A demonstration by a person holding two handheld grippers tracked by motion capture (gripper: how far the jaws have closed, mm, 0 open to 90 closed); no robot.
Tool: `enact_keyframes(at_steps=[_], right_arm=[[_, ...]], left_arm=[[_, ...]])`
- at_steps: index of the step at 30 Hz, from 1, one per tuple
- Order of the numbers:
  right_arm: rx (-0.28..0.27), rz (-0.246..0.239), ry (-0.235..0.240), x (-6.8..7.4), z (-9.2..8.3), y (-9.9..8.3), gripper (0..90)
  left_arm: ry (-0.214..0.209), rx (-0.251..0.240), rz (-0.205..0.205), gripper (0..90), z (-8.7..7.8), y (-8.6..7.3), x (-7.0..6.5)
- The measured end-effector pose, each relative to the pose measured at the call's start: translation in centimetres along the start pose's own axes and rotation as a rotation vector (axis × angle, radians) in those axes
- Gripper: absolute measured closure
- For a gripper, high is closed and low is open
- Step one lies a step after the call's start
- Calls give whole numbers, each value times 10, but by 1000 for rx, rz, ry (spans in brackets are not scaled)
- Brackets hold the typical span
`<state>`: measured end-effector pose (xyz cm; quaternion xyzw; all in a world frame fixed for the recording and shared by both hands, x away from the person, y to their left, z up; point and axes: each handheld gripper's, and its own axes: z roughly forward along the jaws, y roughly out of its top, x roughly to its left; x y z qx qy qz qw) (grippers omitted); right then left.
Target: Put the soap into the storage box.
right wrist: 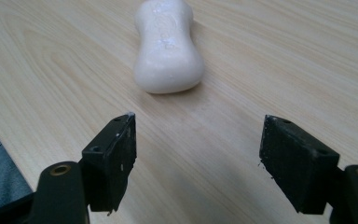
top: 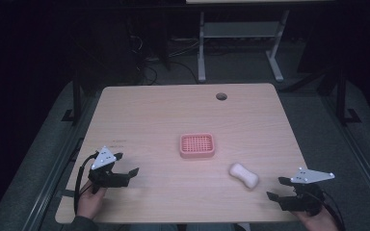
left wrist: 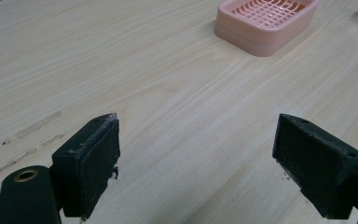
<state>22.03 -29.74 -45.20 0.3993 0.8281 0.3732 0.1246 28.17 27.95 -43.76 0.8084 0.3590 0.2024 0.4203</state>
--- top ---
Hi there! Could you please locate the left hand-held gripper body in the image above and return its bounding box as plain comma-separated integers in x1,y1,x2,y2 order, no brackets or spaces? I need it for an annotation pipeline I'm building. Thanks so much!
87,145,131,194

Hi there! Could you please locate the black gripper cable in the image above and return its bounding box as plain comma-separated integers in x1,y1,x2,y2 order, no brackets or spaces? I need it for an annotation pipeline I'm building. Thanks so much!
321,191,347,231
73,151,100,216

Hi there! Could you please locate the white soap bar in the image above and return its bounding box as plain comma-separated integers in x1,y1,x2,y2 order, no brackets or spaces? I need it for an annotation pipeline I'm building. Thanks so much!
228,162,260,190

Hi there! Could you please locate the person's right hand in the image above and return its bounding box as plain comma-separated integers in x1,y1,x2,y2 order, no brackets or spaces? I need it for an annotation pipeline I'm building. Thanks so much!
292,205,340,231

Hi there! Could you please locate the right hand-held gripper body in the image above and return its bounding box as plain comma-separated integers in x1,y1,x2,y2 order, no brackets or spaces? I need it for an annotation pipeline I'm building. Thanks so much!
277,167,336,217

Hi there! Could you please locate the tangle of floor cables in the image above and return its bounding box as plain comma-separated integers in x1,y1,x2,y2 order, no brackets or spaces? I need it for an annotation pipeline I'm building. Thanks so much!
126,32,201,87

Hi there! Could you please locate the pink soap dish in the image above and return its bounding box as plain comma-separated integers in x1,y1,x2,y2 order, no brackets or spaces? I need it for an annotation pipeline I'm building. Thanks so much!
178,132,216,160

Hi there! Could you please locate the white metal stand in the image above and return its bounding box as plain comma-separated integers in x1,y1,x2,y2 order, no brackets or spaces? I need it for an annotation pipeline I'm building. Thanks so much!
197,9,291,84

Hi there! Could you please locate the person's left hand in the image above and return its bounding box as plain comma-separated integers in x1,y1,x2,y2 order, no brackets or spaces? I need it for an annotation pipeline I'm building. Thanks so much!
76,181,108,221

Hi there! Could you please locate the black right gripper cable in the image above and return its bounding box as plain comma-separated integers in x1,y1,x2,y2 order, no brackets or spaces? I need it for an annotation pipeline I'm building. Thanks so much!
321,191,347,231

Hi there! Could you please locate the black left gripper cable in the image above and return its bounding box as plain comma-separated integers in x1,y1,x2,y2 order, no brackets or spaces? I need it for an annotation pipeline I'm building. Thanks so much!
73,151,100,216

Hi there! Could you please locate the black metal stand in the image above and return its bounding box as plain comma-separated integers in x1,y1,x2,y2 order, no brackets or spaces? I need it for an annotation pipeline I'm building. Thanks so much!
61,70,85,125
334,67,363,127

